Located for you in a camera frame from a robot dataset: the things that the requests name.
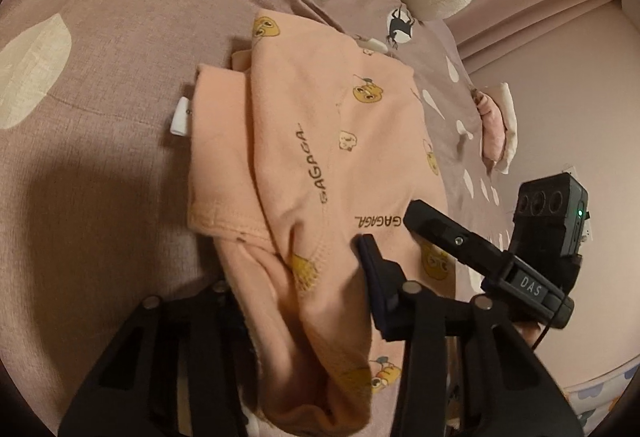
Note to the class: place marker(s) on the pink printed pajama top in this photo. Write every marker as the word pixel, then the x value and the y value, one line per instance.
pixel 325 117

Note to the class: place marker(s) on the light printed cloth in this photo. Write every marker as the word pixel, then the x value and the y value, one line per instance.
pixel 600 397

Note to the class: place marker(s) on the mauve spotted bed cover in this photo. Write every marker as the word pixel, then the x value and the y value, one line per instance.
pixel 100 117

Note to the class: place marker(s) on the pink folded cloth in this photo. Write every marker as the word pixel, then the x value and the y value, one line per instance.
pixel 492 127

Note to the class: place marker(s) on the cream folded cloth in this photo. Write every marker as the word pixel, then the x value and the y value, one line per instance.
pixel 511 127

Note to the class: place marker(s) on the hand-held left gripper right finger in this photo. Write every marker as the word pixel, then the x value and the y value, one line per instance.
pixel 374 269

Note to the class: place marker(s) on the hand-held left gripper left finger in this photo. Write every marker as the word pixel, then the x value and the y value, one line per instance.
pixel 200 342

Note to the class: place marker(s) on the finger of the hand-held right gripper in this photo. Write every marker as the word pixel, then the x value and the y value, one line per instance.
pixel 450 237

